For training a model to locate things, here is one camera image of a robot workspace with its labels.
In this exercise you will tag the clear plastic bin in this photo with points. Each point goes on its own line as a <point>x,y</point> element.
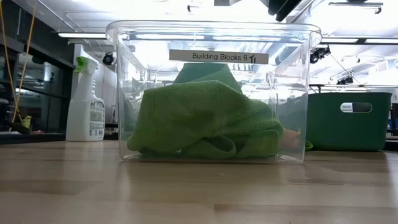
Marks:
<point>130,149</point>

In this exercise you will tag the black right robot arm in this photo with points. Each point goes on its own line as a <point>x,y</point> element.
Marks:
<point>284,7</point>

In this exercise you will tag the orange microfiber towel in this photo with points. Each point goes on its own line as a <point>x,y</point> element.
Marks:
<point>290,138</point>

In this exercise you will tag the white spray bottle green nozzle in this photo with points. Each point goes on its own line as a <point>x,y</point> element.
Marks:
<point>84,118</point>

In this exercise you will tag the black track spotlight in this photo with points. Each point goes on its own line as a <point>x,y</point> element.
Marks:
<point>319,53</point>
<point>345,80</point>

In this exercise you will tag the ceiling light strip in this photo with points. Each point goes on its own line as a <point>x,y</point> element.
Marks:
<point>348,40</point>
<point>82,35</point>

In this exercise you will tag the teal plastic basket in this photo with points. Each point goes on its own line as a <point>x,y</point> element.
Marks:
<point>342,130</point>

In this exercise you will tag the small yellow-green object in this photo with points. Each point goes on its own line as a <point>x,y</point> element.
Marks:
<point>27,122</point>

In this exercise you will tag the round black ceiling camera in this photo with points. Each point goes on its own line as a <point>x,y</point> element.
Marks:
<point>108,59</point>

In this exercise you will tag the black table edge rail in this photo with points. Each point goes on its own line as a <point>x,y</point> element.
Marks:
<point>31,138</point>

